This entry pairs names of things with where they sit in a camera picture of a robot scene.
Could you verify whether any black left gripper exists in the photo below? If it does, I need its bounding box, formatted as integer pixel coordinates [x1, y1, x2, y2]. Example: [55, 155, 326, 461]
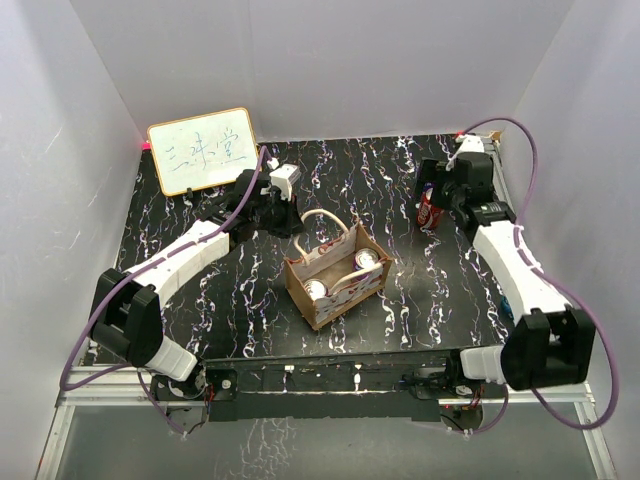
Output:
[251, 191, 306, 240]

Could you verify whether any red Coca-Cola can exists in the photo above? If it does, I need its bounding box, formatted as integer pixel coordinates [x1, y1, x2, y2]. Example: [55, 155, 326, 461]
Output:
[417, 182, 443, 230]

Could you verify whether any purple Fanta can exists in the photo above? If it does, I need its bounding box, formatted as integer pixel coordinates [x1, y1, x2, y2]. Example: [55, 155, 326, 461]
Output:
[353, 248, 380, 273]

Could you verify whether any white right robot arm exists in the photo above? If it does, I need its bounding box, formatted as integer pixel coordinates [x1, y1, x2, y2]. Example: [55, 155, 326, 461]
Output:
[415, 152, 596, 397]

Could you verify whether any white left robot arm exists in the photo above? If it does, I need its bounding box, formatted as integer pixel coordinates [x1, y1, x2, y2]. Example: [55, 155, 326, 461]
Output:
[89, 164, 304, 399]

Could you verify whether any red soda can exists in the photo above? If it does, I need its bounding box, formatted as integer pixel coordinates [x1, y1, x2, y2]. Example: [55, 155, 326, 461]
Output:
[304, 278, 328, 301]

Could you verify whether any small framed whiteboard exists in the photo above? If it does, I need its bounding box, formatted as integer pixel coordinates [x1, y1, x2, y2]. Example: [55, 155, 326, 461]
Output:
[147, 107, 258, 197]

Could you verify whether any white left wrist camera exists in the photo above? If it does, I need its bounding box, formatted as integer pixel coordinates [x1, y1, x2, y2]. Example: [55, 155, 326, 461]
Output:
[267, 158, 301, 201]

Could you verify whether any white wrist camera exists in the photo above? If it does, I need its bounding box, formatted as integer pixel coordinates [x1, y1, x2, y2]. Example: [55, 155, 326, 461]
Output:
[445, 133, 485, 171]
[267, 158, 301, 201]

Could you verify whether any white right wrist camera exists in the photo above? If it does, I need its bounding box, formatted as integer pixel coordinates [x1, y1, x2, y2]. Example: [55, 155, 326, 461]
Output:
[445, 133, 485, 171]

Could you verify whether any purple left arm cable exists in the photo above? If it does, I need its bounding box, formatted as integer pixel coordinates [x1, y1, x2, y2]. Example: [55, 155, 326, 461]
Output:
[58, 145, 276, 435]

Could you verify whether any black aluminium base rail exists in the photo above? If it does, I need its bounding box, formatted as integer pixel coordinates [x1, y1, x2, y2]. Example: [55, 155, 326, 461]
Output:
[37, 344, 616, 480]

